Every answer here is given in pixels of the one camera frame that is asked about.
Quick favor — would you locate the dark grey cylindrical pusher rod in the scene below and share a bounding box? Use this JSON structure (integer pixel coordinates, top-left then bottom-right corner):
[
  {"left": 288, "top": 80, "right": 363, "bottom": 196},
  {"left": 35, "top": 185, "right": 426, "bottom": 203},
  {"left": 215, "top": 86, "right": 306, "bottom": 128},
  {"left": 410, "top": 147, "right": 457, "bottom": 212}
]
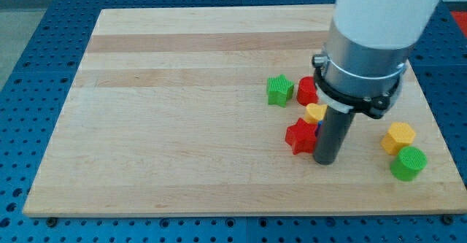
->
[{"left": 313, "top": 107, "right": 355, "bottom": 165}]

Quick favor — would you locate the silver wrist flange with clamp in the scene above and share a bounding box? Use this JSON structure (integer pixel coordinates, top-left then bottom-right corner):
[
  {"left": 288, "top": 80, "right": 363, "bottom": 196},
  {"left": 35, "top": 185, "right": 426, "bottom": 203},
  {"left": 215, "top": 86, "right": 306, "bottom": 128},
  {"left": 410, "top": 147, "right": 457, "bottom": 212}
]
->
[{"left": 312, "top": 21, "right": 414, "bottom": 119}]

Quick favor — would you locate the blue triangle block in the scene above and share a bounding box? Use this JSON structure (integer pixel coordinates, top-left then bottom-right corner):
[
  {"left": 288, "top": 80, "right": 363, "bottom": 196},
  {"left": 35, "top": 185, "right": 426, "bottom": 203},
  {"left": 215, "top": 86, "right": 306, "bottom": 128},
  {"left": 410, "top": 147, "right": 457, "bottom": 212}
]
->
[{"left": 315, "top": 120, "right": 323, "bottom": 137}]

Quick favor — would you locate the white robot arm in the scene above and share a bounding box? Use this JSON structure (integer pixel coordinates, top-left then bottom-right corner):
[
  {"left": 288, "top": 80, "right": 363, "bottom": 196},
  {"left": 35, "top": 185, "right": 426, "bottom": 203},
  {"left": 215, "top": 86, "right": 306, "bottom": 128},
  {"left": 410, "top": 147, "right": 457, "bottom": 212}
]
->
[{"left": 311, "top": 0, "right": 439, "bottom": 165}]

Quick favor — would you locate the yellow heart block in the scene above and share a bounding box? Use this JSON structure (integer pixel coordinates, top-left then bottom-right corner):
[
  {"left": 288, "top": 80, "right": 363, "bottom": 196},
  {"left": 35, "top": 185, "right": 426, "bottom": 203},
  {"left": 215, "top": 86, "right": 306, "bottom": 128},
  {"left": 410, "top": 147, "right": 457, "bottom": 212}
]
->
[{"left": 303, "top": 103, "right": 328, "bottom": 124}]

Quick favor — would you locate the red star block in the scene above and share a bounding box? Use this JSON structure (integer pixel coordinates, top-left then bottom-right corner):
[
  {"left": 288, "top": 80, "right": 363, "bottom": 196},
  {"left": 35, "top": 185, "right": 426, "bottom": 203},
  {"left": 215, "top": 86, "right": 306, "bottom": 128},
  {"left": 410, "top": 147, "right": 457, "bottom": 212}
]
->
[{"left": 285, "top": 118, "right": 317, "bottom": 155}]

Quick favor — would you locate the red cylinder block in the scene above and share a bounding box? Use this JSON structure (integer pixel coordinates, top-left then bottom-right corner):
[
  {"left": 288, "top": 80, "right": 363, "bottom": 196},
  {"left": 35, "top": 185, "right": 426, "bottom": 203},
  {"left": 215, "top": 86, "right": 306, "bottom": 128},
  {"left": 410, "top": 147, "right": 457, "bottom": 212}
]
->
[{"left": 296, "top": 76, "right": 319, "bottom": 106}]

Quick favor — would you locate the yellow hexagon block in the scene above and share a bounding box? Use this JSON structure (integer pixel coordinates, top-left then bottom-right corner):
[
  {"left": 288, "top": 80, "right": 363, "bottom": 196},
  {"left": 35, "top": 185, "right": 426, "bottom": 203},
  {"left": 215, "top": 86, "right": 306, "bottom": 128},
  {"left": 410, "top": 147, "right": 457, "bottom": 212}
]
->
[{"left": 380, "top": 122, "right": 417, "bottom": 155}]

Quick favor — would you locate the green star block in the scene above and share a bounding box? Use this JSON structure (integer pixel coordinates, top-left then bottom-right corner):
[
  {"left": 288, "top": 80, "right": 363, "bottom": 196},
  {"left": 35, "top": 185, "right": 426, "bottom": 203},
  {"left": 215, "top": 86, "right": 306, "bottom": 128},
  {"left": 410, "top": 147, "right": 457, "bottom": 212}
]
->
[{"left": 266, "top": 74, "right": 295, "bottom": 107}]

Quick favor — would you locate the green cylinder block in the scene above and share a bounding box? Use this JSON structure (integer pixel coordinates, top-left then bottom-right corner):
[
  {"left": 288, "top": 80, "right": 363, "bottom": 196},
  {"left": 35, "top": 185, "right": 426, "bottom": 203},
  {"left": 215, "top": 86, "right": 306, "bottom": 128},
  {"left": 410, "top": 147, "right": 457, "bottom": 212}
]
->
[{"left": 390, "top": 146, "right": 428, "bottom": 182}]

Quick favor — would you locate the wooden board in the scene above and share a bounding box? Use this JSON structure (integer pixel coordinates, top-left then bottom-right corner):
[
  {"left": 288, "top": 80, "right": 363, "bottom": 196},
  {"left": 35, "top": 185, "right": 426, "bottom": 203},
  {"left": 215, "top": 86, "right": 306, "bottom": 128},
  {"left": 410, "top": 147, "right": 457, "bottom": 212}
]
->
[{"left": 23, "top": 4, "right": 466, "bottom": 217}]

